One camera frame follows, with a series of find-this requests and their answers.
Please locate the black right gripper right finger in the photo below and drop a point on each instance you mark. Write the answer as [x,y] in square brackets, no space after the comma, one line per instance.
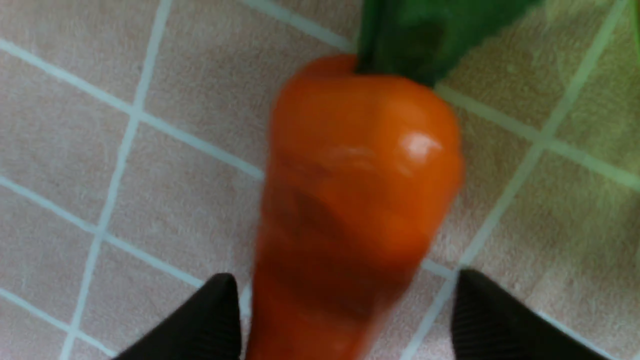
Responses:
[488,323]

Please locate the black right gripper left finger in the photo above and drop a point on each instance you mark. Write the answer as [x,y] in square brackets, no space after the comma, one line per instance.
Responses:
[206,327]

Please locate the orange toy carrot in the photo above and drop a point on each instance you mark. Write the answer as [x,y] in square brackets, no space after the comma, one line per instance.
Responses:
[365,161]

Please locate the pink checkered tablecloth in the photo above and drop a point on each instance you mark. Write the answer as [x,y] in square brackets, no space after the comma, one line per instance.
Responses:
[133,137]

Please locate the green glass plate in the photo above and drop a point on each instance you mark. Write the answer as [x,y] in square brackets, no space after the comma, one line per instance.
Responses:
[635,19]

